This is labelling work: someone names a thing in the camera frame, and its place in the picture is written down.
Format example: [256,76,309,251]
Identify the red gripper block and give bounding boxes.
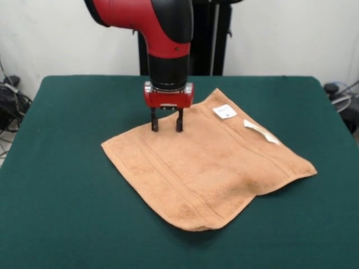
[143,81,196,133]

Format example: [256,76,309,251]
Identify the tan terry towel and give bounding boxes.
[100,87,318,233]

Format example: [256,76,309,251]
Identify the dark green table cloth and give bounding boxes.
[0,74,359,269]

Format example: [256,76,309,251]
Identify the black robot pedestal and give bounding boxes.
[136,0,234,76]

